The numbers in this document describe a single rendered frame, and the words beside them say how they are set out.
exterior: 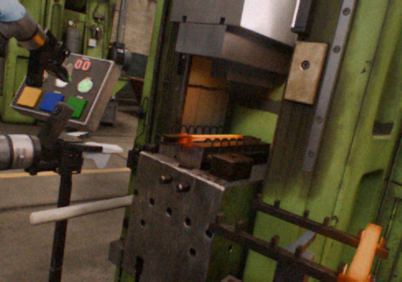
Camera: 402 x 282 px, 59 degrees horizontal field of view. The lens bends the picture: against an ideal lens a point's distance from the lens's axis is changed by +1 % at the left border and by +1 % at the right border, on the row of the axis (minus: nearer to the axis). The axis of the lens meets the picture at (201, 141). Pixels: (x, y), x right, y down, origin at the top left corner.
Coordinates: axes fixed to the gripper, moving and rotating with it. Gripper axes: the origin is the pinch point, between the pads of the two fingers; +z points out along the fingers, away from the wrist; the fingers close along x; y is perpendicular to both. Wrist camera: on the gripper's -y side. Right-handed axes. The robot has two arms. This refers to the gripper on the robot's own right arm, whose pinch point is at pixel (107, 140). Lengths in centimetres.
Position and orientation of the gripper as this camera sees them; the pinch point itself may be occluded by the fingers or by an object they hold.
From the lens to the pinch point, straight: 95.8
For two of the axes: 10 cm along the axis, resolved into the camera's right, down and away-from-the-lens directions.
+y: -1.8, 9.7, 1.8
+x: 7.4, 2.5, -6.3
